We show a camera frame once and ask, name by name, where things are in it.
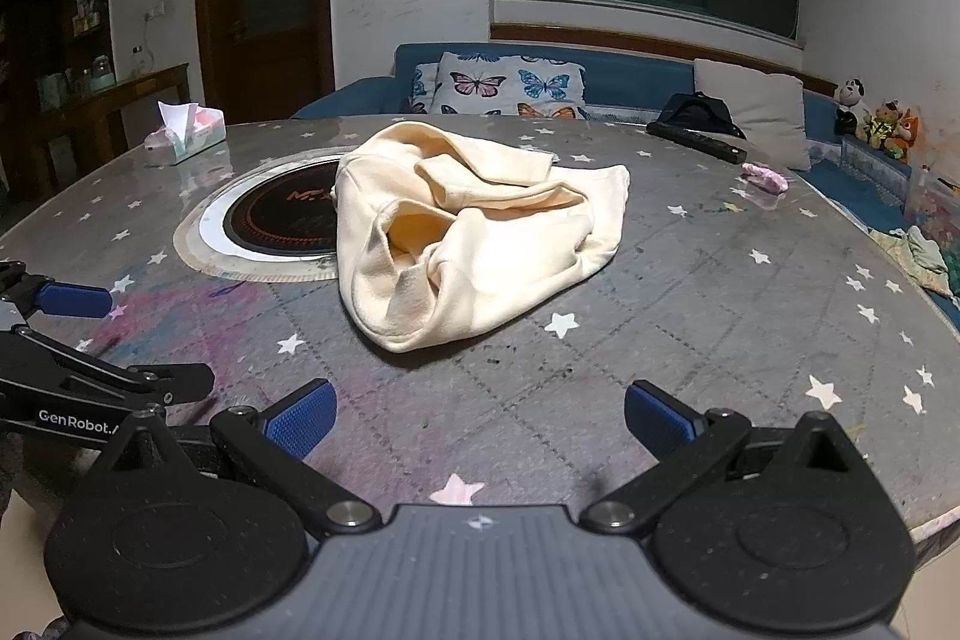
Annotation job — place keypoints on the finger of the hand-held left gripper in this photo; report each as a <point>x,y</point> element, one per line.
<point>180,381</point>
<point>71,300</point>

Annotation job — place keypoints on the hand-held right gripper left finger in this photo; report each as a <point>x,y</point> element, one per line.
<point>304,419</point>

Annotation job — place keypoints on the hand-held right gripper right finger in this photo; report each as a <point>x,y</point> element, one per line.
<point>660,419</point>

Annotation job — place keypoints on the cream garment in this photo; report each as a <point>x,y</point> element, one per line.
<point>480,235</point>

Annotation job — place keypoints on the pile of light clothes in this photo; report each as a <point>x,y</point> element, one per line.
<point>919,257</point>

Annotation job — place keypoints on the round black induction cooktop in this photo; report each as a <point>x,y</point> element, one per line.
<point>277,216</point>

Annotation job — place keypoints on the tissue box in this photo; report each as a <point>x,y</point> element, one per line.
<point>187,138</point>

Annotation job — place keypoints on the wooden side table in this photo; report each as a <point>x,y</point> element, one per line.
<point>135,93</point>

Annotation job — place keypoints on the pale green kettle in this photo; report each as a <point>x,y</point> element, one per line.
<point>103,72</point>

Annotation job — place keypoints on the small pink cloth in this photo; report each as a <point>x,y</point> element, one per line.
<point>766,177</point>

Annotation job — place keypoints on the dark wooden shelf cabinet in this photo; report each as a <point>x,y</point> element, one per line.
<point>52,33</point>

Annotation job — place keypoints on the long black bar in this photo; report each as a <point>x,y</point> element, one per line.
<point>697,141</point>

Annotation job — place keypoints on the black bag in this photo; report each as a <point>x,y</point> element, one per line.
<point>701,111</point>

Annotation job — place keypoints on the beige pillow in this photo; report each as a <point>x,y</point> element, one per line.
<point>765,108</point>

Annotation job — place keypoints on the blue sofa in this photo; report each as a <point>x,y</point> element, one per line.
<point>637,78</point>

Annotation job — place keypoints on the butterfly print pillow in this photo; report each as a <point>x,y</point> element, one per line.
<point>510,85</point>
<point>421,89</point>

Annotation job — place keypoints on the clear plastic box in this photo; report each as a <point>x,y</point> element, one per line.
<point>934,190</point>

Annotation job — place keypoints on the brown bear plush toy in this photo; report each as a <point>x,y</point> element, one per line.
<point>889,130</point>

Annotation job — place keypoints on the panda plush toy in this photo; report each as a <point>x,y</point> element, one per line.
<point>851,100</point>

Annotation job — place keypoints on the white wall socket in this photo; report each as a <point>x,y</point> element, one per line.
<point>155,13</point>

